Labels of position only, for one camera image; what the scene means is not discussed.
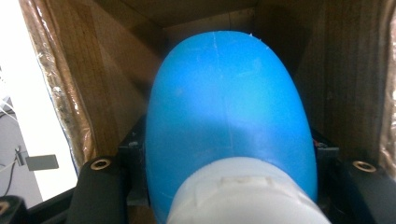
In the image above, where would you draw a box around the grey rectangular plate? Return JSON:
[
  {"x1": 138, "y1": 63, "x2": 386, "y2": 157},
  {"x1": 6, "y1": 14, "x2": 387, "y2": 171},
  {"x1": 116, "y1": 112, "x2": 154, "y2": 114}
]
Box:
[{"x1": 24, "y1": 154, "x2": 60, "y2": 172}]

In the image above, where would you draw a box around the blue plastic bottle white cap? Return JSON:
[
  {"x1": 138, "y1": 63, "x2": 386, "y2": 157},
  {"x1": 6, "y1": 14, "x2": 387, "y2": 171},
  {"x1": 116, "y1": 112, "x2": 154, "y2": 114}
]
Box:
[{"x1": 144, "y1": 30, "x2": 332, "y2": 224}]

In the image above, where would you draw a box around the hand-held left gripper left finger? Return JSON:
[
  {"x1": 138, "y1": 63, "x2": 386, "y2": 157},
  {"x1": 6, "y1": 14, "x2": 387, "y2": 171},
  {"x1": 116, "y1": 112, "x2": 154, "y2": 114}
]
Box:
[{"x1": 117, "y1": 115, "x2": 149, "y2": 207}]

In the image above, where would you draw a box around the black cable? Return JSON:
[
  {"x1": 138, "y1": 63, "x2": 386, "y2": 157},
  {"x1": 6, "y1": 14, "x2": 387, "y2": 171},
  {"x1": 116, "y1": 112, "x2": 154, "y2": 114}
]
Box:
[{"x1": 0, "y1": 157, "x2": 21, "y2": 198}]

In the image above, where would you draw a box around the brown cardboard box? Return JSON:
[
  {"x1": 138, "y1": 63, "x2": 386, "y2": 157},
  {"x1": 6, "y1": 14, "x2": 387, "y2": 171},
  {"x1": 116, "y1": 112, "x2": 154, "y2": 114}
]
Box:
[{"x1": 18, "y1": 0, "x2": 396, "y2": 224}]

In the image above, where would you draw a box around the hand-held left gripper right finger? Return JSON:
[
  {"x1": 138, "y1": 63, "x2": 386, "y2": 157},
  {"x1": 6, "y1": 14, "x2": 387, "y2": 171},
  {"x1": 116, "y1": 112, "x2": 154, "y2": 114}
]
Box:
[{"x1": 310, "y1": 128, "x2": 341, "y2": 203}]

